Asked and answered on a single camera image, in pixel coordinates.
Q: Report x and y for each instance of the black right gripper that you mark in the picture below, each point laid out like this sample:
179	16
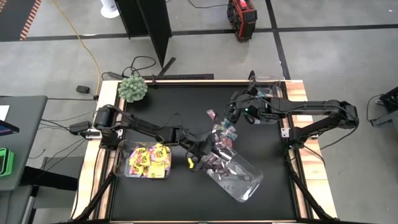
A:
259	105

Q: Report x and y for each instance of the yellow Sour Patch candy bag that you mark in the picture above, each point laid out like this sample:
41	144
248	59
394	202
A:
145	173
160	156
161	147
136	171
133	161
167	165
156	171
142	151
145	161

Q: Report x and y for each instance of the grey side desk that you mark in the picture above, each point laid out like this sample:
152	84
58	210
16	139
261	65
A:
21	140

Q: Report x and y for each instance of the green artificial succulent plant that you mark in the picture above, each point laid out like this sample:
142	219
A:
132	88

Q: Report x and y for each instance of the black diagonal frame strut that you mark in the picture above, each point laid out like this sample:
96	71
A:
99	193
308	193

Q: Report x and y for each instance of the Hershey's milk chocolate bar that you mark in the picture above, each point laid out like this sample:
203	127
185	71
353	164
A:
222	155

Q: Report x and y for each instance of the clear plastic bin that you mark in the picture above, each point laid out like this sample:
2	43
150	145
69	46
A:
248	186
119	161
273	84

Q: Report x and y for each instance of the black power adapter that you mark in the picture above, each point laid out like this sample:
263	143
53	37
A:
83	89

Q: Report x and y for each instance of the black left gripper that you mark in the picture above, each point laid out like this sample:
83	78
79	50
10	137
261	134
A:
197	147

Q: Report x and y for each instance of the black power brick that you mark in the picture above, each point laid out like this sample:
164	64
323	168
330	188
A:
79	127

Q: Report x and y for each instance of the red black tool case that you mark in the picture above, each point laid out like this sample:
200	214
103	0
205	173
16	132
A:
241	18

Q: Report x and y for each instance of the black floor base bar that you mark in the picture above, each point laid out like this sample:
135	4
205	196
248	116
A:
186	76

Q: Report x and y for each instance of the white round pedestal base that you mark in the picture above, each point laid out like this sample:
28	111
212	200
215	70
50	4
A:
109	11

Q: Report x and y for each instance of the white paper sheet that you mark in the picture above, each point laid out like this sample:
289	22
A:
3	112

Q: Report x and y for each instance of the orange gummy candy packet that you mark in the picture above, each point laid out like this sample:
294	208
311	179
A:
226	142

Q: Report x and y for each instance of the silver arm base bracket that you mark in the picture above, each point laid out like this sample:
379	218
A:
91	134

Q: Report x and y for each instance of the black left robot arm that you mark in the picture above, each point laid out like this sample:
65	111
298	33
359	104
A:
146	129

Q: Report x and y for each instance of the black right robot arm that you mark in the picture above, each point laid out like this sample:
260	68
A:
311	104

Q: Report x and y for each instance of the black mat orange striped edge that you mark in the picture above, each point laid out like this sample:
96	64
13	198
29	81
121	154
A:
15	18

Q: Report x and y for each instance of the silver mounting bracket plate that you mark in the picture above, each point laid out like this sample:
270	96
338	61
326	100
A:
285	133

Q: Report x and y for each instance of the green plastic tray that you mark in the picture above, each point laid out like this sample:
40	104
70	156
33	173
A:
6	163

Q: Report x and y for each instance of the green gummy candy packet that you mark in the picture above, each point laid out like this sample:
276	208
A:
217	127

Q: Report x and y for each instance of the black partition panel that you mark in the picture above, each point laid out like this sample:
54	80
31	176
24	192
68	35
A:
152	25

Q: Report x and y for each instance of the grey metal table frame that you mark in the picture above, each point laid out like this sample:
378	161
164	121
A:
388	118

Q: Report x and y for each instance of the dark tablet device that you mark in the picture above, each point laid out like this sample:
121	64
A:
7	128

